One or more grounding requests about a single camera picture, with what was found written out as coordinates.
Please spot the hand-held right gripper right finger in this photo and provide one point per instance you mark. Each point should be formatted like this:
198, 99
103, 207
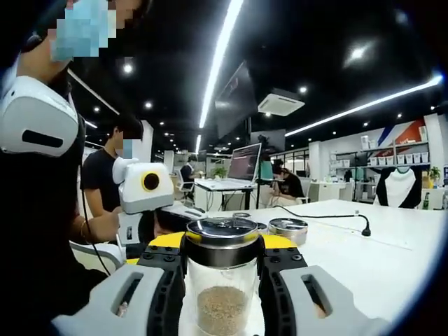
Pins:
336, 315

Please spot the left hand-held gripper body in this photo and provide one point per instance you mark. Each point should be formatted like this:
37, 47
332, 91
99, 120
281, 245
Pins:
133, 196

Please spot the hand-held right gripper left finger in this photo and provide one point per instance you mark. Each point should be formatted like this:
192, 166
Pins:
115, 308

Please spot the tall seasoning bottle beige powder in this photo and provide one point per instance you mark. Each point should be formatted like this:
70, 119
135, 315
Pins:
288, 229

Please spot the tall seasoning bottle brown powder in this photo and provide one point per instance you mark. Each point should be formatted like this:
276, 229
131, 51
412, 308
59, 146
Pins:
222, 308

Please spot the green glass bottle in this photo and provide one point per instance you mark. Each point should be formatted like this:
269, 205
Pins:
425, 203

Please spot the white office chair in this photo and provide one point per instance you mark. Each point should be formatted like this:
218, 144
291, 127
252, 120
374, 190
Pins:
313, 190
185, 189
87, 249

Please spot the white standing desk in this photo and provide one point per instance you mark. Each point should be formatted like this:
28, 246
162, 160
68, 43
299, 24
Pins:
201, 183

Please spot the green office plant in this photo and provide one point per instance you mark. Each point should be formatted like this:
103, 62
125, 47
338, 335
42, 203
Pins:
220, 172

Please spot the open laptop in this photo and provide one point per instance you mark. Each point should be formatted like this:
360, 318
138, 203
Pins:
246, 162

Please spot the curved ceiling light strip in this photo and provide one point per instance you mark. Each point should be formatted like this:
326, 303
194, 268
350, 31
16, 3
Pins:
202, 120
434, 81

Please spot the operator in black shirt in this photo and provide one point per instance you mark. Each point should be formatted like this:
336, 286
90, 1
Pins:
42, 227

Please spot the black hanging screen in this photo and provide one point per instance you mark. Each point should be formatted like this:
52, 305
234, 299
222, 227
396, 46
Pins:
234, 105

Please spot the white wearable device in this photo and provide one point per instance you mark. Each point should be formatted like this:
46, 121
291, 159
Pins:
38, 115

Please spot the group of ceiling spotlights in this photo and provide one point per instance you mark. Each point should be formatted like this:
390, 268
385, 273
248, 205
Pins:
127, 67

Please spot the black white raglan shirt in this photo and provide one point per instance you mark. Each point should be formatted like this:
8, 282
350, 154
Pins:
399, 189

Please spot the ceiling air conditioner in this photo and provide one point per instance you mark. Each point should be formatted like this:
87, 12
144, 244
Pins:
280, 103

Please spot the row of white storage boxes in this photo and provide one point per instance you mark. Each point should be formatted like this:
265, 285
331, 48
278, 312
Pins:
399, 159

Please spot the small potted plant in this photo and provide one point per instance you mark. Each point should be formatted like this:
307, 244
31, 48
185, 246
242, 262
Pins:
435, 172

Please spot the metal shelf rack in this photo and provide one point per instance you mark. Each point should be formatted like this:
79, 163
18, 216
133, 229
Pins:
395, 144

